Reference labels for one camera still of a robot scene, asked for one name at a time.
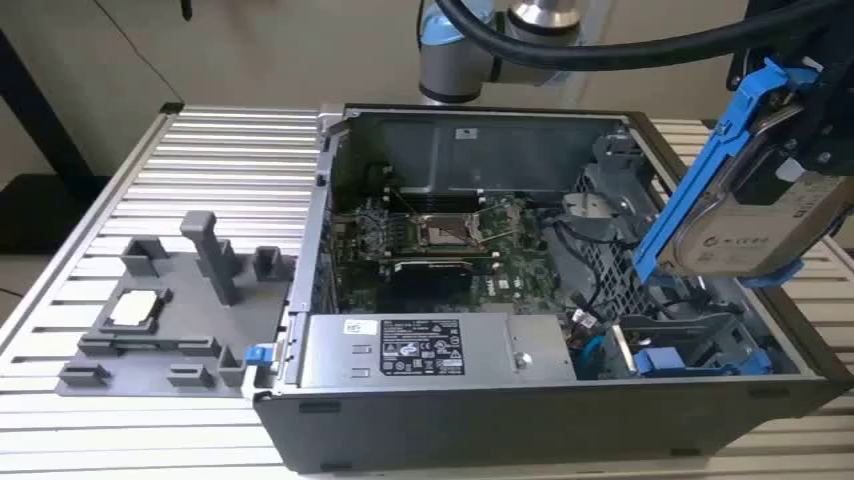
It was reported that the hard disk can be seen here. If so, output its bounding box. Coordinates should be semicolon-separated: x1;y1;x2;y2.
632;57;854;292
632;348;770;377

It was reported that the black looped disk wire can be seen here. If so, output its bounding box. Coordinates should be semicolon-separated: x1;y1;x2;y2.
657;297;710;319

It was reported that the perforated metal disk bay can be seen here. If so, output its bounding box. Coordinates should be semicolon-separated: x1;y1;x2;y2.
544;132;669;321

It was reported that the grey fan shroud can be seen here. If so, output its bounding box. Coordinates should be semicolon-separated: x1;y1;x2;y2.
378;119;606;194

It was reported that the green motherboard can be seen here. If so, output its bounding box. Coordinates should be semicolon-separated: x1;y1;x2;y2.
330;192;582;317

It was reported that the CPU socket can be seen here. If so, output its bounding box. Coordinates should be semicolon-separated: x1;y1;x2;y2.
411;212;489;251

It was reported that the black graphics card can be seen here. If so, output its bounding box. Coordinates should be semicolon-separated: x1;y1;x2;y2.
378;254;489;307

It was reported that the open grey PC case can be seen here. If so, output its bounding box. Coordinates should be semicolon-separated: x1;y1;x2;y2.
251;102;854;474

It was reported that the silver power supply unit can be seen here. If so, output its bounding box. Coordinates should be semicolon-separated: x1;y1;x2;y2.
297;313;577;389

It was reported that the grey plastic parts rack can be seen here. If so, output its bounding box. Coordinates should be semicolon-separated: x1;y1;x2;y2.
57;209;299;399

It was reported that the silver CPU chip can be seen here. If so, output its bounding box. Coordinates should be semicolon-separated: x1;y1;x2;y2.
110;290;166;324

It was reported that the black furniture leg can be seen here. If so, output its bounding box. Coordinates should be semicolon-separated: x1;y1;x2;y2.
0;27;93;177

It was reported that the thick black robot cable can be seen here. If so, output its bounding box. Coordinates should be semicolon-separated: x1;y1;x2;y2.
433;0;836;72

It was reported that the black wire bundle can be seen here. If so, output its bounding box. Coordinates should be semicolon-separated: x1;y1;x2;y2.
550;217;606;329

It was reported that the blue data wire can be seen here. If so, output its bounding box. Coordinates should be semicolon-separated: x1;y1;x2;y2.
574;333;609;379

